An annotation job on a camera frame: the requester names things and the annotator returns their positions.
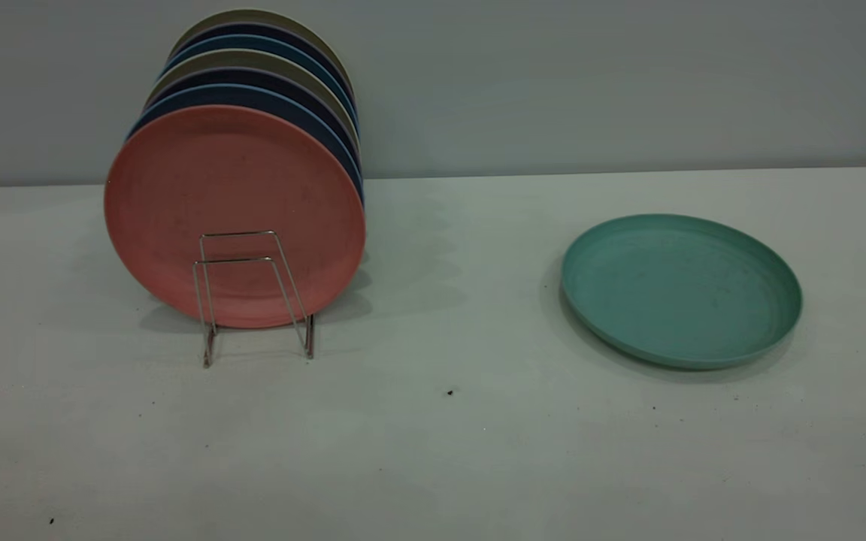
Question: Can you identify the metal wire plate rack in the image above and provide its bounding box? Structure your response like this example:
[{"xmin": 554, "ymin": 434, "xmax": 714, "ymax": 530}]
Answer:
[{"xmin": 192, "ymin": 230, "xmax": 316, "ymax": 369}]

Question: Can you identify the pink round plate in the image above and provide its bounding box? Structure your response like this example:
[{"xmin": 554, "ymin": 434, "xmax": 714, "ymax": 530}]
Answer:
[{"xmin": 104, "ymin": 104, "xmax": 366, "ymax": 329}]

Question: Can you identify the beige round plate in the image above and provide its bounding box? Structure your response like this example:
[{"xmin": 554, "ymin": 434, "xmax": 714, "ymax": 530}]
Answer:
[
  {"xmin": 144, "ymin": 49, "xmax": 360, "ymax": 147},
  {"xmin": 170, "ymin": 8, "xmax": 355, "ymax": 87}
]

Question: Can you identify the dark purple round plate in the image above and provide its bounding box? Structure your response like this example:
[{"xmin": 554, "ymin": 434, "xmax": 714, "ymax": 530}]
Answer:
[
  {"xmin": 170, "ymin": 22, "xmax": 356, "ymax": 102},
  {"xmin": 149, "ymin": 67, "xmax": 362, "ymax": 162}
]

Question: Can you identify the teal blue round plate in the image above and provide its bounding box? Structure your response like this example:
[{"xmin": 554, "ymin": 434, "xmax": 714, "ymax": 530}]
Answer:
[{"xmin": 165, "ymin": 34, "xmax": 359, "ymax": 125}]

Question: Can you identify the green round plate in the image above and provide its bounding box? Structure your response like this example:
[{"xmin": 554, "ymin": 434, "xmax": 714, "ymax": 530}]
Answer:
[{"xmin": 560, "ymin": 213, "xmax": 804, "ymax": 370}]

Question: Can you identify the navy blue round plate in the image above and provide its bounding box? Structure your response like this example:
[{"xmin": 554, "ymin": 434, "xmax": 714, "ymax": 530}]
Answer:
[{"xmin": 126, "ymin": 83, "xmax": 365, "ymax": 205}]

